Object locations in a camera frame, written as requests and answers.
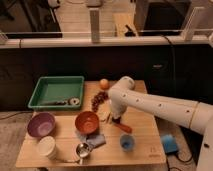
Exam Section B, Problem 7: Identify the grey post left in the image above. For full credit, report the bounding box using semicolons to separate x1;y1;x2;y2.
90;8;100;43

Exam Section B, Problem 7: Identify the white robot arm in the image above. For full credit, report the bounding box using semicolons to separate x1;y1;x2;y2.
108;76;213;171

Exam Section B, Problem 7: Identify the dark tool in tray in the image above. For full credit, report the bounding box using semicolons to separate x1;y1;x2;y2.
41;101;67;106

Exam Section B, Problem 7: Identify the grey post right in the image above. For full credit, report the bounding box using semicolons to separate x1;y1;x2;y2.
182;7;205;41

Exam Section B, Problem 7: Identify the white cup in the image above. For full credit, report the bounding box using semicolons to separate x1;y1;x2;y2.
37;136;57;159

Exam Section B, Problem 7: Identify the tape roll in tray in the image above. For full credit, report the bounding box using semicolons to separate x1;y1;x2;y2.
68;97;80;105

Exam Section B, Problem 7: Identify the orange carrot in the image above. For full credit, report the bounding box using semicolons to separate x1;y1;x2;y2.
114;123;132;134

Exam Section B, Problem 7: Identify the purple bowl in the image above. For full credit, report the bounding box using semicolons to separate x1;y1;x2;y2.
27;112;56;138

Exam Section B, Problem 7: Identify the blue grey cloth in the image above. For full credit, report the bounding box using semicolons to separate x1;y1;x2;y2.
76;131;106;149

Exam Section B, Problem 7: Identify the grey post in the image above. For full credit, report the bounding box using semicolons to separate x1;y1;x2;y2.
90;8;100;43
182;7;205;41

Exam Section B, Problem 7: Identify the white horizontal rail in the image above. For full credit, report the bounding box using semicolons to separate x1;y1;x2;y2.
0;35;213;49

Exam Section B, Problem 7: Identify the black monitor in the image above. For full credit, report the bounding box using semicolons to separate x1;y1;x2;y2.
134;0;191;36

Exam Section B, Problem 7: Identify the green plastic tray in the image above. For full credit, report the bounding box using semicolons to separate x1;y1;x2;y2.
28;76;84;111

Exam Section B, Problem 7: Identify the red bowl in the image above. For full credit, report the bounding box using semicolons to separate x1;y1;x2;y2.
75;111;99;135

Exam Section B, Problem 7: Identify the bunch of dark grapes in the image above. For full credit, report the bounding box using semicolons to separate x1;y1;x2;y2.
91;91;108;112

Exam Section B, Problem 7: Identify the yellow banana toy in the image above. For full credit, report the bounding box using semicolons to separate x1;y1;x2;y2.
98;102;111;123

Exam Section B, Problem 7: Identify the orange fruit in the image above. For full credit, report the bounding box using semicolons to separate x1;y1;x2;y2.
99;79;110;90

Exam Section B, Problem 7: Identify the small blue cup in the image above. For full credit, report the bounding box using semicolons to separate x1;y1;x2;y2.
120;134;135;152

